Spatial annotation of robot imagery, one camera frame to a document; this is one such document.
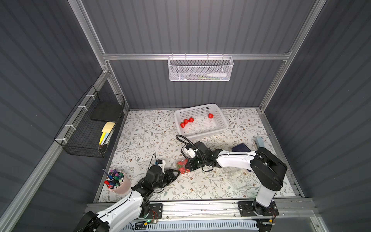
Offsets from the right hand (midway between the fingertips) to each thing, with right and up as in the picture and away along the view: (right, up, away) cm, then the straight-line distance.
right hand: (186, 166), depth 85 cm
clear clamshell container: (-3, 0, +1) cm, 3 cm away
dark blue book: (+37, +9, +12) cm, 40 cm away
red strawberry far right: (+19, +32, +28) cm, 46 cm away
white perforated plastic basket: (+11, +27, +27) cm, 40 cm away
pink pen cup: (-34, -4, -13) cm, 37 cm away
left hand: (-4, -5, -3) cm, 7 cm away
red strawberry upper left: (-1, +27, +24) cm, 36 cm away
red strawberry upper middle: (+3, +28, +26) cm, 39 cm away
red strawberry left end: (-4, +24, +23) cm, 34 cm away
